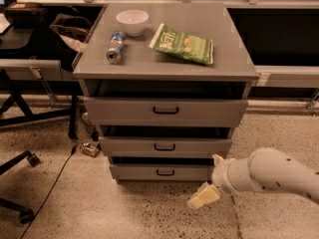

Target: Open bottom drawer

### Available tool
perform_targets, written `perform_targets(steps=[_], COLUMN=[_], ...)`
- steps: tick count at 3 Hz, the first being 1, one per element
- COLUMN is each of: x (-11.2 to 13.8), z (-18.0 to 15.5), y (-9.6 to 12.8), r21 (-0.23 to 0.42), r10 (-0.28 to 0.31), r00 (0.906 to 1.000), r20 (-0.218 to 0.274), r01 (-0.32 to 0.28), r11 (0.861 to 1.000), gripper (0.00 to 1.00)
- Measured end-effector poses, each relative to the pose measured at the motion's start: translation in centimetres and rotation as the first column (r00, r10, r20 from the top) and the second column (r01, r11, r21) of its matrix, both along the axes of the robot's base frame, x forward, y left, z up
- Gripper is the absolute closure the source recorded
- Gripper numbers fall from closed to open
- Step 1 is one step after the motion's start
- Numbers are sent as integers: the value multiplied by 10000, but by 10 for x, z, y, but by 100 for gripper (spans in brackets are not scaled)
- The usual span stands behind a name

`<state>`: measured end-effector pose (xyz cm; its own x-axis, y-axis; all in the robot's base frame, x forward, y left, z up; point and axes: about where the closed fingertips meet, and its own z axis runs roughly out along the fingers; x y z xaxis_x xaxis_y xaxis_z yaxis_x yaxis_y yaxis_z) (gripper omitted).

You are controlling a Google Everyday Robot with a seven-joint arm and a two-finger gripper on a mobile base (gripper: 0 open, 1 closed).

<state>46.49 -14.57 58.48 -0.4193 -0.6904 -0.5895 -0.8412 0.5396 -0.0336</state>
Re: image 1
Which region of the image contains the black box on desk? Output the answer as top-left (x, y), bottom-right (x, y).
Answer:
top-left (3, 2), bottom-right (47, 27)

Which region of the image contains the grey drawer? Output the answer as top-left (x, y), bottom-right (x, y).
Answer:
top-left (100, 137), bottom-right (231, 158)
top-left (84, 97), bottom-right (247, 127)
top-left (110, 164), bottom-right (212, 181)

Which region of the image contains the black bag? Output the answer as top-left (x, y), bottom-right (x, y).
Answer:
top-left (49, 13), bottom-right (92, 72)

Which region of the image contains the black cable on floor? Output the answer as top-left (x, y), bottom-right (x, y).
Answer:
top-left (19, 144), bottom-right (77, 239)

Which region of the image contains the grey drawer cabinet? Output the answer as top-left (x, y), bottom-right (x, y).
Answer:
top-left (74, 3), bottom-right (257, 169)

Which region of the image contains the grey middle drawer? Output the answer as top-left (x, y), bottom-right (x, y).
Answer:
top-left (100, 137), bottom-right (231, 158)

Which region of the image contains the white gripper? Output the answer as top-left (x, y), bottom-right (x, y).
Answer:
top-left (187, 154), bottom-right (252, 209)

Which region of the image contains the grey bottom drawer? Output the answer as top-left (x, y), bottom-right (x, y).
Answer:
top-left (110, 164), bottom-right (212, 181)

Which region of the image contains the black desk frame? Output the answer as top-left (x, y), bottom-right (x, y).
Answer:
top-left (0, 59), bottom-right (82, 138)

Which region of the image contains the grey top drawer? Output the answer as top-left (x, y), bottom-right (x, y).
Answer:
top-left (84, 97), bottom-right (247, 127)

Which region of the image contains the green chip bag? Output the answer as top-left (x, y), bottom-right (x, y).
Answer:
top-left (149, 23), bottom-right (213, 66)

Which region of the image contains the black office chair base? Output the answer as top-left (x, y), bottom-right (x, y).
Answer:
top-left (0, 149), bottom-right (42, 225)

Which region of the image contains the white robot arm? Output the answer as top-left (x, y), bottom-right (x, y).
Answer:
top-left (187, 147), bottom-right (319, 209)

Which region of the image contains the white bowl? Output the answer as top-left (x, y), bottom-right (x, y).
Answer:
top-left (116, 10), bottom-right (149, 37)

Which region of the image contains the blue silver soda can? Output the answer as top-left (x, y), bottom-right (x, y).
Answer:
top-left (106, 31), bottom-right (126, 64)

